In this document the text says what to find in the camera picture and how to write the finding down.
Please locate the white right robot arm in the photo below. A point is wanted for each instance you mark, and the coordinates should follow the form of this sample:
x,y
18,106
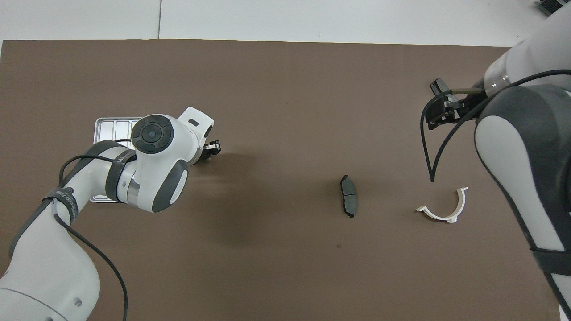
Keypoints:
x,y
526,156

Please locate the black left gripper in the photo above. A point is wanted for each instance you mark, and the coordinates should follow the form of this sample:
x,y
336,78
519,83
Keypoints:
x,y
204,149

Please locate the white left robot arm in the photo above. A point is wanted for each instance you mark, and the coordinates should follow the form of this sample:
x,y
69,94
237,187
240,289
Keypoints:
x,y
151,147

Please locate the silver metal tray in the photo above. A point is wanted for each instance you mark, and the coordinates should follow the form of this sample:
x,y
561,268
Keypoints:
x,y
109,128

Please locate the dark ribbed metal object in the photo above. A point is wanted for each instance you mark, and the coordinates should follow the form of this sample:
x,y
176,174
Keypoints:
x,y
551,6

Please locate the wide dark brake pad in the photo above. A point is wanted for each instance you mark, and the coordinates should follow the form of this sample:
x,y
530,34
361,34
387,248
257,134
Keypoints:
x,y
438,86

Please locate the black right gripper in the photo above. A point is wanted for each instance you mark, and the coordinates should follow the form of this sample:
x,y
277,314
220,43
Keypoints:
x,y
464,107

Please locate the slim dark brake pad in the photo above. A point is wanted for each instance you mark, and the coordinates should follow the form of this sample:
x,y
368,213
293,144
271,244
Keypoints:
x,y
349,196

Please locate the white curved plastic bracket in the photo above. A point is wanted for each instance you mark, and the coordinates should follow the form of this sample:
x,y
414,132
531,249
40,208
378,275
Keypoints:
x,y
439,216

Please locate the brown table mat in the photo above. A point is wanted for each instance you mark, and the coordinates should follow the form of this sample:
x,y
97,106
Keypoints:
x,y
290,111

